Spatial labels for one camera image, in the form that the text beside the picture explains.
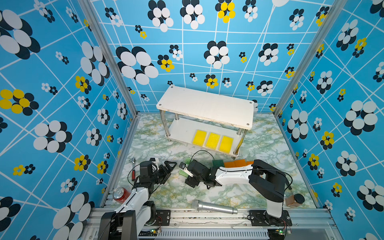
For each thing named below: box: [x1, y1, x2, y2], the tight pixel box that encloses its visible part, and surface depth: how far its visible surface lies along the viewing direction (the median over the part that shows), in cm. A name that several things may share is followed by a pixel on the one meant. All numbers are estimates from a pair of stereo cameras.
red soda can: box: [112, 187, 131, 204], surface depth 73 cm
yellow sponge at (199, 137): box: [192, 129, 207, 147], surface depth 101 cm
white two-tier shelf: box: [156, 85, 255, 159], surface depth 83 cm
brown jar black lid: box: [285, 193, 305, 208], surface depth 73 cm
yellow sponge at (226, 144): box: [219, 135, 234, 154], surface depth 96 cm
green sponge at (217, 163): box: [212, 159, 224, 169], surface depth 93 cm
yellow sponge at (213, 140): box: [206, 132, 221, 150], surface depth 97 cm
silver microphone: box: [192, 199, 238, 215], surface depth 75 cm
